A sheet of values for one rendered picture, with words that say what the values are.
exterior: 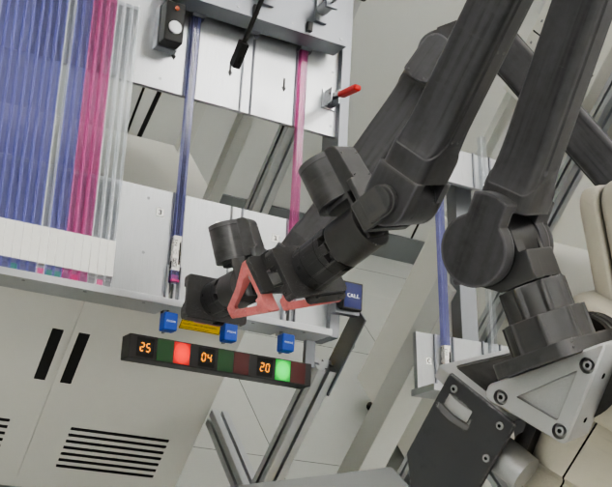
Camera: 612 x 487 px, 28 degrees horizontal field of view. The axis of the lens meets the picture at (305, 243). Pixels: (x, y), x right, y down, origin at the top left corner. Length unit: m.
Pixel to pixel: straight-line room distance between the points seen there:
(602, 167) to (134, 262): 0.79
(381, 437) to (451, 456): 1.01
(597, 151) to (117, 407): 1.23
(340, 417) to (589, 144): 1.91
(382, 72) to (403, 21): 0.19
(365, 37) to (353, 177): 2.82
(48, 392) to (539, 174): 1.44
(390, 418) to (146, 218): 0.70
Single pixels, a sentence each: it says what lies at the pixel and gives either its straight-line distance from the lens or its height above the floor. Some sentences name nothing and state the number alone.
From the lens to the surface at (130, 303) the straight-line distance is 2.00.
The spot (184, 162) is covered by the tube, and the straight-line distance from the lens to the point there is 2.08.
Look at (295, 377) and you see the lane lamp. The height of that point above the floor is 0.65.
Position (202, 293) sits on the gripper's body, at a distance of 1.83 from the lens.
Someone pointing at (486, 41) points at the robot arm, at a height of 1.42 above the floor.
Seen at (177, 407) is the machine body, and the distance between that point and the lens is 2.54.
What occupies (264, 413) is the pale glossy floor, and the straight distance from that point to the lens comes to 3.28.
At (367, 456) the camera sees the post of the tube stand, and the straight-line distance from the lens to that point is 2.47.
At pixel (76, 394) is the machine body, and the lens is 2.47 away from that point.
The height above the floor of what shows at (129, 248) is 0.77.
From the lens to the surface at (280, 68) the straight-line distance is 2.25.
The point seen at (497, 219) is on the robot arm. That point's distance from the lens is 1.22.
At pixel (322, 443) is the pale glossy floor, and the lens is 3.27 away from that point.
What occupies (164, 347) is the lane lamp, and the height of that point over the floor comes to 0.66.
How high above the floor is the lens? 1.63
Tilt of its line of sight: 22 degrees down
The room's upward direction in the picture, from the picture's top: 25 degrees clockwise
